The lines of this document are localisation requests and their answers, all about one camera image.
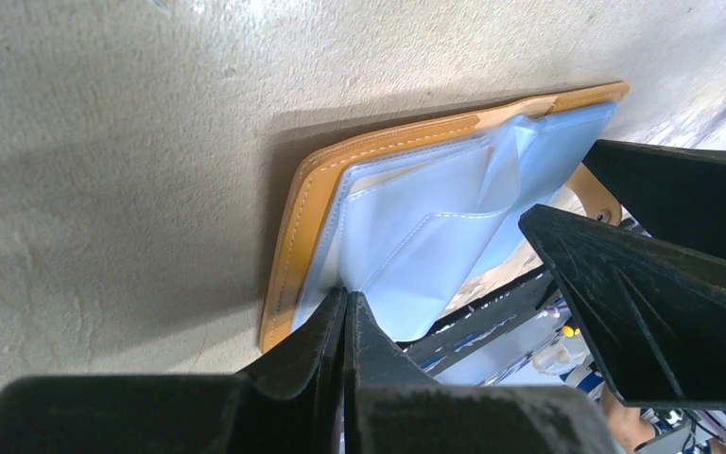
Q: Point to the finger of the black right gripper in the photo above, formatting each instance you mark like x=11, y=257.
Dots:
x=652, y=313
x=677, y=194

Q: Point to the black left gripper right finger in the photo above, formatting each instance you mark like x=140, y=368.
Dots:
x=392, y=406

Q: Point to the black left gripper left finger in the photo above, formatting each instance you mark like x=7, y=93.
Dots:
x=287, y=401

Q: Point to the yellow leather card holder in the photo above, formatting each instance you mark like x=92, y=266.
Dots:
x=409, y=215

